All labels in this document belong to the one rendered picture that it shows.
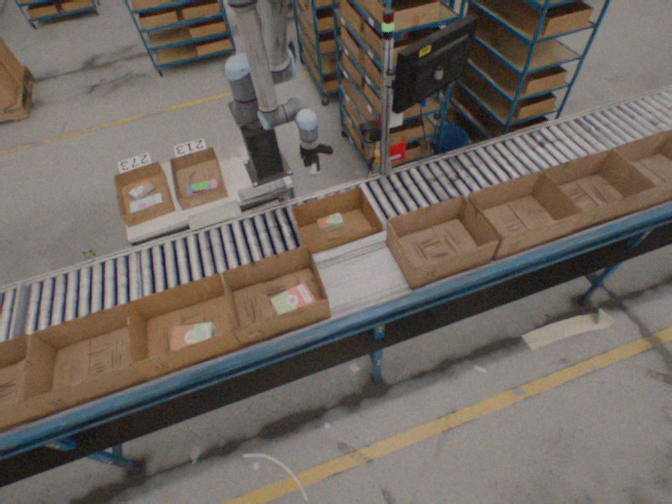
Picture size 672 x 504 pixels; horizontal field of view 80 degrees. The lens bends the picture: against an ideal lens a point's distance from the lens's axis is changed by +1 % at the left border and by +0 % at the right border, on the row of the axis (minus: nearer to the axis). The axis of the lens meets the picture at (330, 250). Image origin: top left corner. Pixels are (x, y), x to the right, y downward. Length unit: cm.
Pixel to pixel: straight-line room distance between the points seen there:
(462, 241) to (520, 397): 108
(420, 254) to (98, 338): 149
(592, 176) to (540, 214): 41
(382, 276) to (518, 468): 129
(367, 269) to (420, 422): 103
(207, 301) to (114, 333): 42
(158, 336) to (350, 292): 86
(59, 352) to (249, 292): 84
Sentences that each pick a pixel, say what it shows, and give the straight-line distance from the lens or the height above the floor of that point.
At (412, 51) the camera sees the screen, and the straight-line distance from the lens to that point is 192.
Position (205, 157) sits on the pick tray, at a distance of 276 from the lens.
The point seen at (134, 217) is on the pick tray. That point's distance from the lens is 254.
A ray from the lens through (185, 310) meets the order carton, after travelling 193.
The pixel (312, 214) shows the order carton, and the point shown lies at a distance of 216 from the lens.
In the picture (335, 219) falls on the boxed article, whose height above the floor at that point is 79.
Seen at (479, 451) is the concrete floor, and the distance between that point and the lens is 253.
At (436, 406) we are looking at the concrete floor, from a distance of 254.
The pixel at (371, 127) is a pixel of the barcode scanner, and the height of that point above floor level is 108.
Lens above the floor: 243
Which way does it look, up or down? 53 degrees down
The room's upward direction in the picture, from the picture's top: 8 degrees counter-clockwise
